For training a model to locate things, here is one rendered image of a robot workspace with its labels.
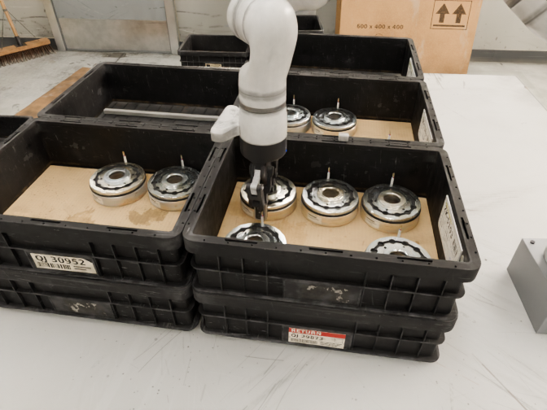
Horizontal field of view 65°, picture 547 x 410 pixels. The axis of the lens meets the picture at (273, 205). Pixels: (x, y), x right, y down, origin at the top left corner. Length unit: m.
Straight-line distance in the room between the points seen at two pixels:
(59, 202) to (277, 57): 0.51
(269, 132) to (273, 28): 0.15
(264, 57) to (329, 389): 0.49
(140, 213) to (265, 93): 0.34
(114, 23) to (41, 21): 0.64
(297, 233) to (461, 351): 0.33
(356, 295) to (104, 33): 3.76
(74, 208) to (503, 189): 0.97
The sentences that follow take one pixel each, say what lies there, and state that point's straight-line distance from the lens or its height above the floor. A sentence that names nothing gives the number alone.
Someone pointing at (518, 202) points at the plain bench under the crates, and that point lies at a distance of 1.17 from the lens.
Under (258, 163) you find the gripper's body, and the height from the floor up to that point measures 0.96.
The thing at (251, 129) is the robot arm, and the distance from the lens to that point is 0.65.
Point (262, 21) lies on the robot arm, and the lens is 0.57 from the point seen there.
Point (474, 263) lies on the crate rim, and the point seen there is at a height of 0.93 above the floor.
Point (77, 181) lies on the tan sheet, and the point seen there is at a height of 0.83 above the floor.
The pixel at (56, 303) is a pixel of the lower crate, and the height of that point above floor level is 0.74.
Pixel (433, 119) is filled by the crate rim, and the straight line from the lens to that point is 0.93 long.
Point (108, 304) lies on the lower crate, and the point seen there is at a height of 0.76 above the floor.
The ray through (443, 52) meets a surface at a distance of 3.72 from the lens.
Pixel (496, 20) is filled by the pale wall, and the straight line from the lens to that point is 4.07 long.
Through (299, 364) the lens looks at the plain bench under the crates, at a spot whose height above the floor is 0.70.
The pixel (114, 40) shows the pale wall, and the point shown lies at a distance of 4.17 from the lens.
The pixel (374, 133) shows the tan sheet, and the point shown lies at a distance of 1.05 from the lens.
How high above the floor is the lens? 1.34
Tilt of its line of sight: 39 degrees down
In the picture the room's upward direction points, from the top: straight up
